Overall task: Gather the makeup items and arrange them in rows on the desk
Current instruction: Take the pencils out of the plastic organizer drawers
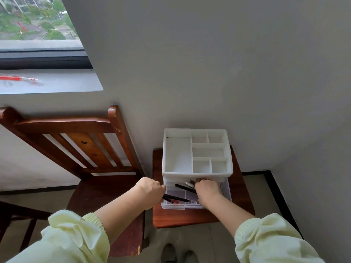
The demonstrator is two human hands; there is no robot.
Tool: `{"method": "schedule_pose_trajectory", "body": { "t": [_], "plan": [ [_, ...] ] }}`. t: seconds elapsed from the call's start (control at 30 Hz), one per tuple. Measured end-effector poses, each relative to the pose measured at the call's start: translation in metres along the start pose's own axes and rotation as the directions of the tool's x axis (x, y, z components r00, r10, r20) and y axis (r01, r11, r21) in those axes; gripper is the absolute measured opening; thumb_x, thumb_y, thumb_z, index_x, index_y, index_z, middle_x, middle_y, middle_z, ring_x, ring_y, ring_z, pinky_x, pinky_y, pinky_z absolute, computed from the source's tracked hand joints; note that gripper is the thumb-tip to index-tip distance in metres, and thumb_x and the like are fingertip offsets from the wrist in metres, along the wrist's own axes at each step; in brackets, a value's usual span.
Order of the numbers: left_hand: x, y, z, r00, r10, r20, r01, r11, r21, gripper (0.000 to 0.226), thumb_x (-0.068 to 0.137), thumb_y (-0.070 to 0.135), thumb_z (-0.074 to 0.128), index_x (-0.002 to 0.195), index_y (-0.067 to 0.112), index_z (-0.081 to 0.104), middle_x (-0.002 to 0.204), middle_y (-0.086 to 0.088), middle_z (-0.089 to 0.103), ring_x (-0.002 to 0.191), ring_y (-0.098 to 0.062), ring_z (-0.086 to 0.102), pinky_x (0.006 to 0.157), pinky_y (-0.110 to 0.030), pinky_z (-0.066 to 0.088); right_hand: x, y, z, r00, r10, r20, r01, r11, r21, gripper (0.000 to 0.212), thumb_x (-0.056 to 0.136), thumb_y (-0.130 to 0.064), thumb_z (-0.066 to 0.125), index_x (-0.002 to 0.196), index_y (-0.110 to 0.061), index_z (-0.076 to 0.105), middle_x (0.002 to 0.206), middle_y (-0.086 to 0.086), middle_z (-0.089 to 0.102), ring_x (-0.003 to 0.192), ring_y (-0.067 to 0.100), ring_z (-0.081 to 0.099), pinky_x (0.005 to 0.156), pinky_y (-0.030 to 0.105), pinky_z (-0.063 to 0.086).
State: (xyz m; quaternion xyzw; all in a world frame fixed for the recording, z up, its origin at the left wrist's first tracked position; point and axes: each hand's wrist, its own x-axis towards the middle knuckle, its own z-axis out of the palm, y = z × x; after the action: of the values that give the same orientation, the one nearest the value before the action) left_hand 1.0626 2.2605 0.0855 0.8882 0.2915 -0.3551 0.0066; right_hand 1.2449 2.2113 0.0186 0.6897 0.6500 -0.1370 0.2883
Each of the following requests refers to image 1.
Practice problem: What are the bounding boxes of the red pen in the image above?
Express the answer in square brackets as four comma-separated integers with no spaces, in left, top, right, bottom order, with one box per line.
[0,75,39,83]

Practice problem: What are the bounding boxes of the window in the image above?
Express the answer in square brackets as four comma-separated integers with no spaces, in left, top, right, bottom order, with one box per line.
[0,0,104,95]

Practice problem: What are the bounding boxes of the dark wooden chair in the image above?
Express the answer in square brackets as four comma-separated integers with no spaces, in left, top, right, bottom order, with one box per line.
[0,201,53,263]

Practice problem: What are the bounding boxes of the person's right hand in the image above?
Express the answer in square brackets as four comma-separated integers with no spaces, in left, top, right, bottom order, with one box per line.
[195,179,223,209]

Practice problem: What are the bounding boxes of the wooden slat-back chair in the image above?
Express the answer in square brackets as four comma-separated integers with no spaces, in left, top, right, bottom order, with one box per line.
[0,106,146,258]

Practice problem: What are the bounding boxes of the person's left forearm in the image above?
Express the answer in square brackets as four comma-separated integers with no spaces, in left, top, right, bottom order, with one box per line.
[5,191,160,263]

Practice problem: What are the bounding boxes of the brown wooden cabinet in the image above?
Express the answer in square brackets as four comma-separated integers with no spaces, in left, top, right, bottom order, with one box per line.
[152,145,256,229]

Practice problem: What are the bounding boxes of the white plastic drawer organizer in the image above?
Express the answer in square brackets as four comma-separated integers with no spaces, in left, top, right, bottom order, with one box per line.
[161,127,234,210]

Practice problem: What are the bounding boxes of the person's left hand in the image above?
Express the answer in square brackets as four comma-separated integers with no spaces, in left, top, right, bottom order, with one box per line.
[134,177,166,210]

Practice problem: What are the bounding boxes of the person's right forearm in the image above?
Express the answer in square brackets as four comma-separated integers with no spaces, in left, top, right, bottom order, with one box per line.
[211,197,324,263]

